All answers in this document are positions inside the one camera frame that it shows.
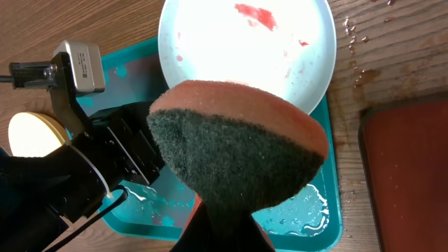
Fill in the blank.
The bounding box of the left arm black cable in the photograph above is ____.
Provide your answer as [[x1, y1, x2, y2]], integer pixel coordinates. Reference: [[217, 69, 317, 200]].
[[0, 75, 130, 252]]

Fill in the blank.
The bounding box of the light blue plate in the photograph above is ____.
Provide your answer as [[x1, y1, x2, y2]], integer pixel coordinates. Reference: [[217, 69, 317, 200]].
[[158, 0, 337, 113]]

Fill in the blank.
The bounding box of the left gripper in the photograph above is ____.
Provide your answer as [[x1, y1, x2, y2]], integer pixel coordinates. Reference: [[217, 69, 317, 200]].
[[48, 52, 166, 223]]

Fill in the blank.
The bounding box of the teal plastic tray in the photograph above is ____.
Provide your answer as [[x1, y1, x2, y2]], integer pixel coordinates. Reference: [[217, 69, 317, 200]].
[[78, 38, 343, 251]]

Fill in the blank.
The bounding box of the red black sponge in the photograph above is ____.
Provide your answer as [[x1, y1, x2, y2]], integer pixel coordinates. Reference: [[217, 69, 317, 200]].
[[147, 80, 329, 228]]

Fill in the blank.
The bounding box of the yellow plate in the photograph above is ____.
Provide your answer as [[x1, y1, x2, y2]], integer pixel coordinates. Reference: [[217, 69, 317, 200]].
[[8, 112, 69, 158]]

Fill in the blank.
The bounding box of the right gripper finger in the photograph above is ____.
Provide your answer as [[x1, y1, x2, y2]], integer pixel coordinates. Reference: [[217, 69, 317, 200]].
[[171, 202, 275, 252]]

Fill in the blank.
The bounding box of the dark red black tray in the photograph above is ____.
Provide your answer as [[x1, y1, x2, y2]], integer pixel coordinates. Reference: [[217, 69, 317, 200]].
[[358, 92, 447, 251]]

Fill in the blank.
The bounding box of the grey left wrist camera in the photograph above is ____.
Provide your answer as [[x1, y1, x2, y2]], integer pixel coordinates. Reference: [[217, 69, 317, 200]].
[[53, 40, 106, 97]]

